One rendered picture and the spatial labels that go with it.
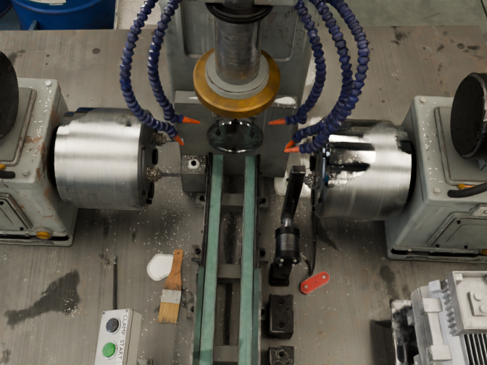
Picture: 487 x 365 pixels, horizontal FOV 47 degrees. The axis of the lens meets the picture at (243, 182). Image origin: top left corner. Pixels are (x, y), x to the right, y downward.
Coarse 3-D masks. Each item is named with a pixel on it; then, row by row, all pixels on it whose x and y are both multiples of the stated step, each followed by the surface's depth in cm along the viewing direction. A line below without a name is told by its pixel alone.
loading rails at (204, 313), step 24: (216, 168) 152; (216, 192) 149; (216, 216) 145; (216, 240) 142; (216, 264) 139; (240, 264) 147; (216, 288) 138; (240, 288) 144; (192, 312) 143; (240, 312) 134; (264, 312) 143; (192, 336) 129; (240, 336) 131; (192, 360) 126; (216, 360) 135; (240, 360) 128
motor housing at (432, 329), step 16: (416, 304) 125; (416, 320) 125; (432, 320) 119; (416, 336) 127; (432, 336) 118; (448, 336) 117; (464, 336) 115; (480, 336) 114; (464, 352) 113; (480, 352) 112
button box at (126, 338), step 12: (108, 312) 118; (120, 312) 117; (132, 312) 117; (120, 324) 116; (132, 324) 117; (108, 336) 116; (120, 336) 114; (132, 336) 116; (96, 348) 116; (120, 348) 113; (132, 348) 115; (96, 360) 114; (108, 360) 113; (120, 360) 112; (132, 360) 115
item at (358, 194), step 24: (360, 120) 135; (384, 120) 136; (336, 144) 128; (360, 144) 128; (384, 144) 128; (408, 144) 130; (312, 168) 146; (336, 168) 127; (360, 168) 127; (384, 168) 127; (408, 168) 128; (312, 192) 141; (336, 192) 128; (360, 192) 128; (384, 192) 128; (408, 192) 129; (336, 216) 135; (360, 216) 134; (384, 216) 134
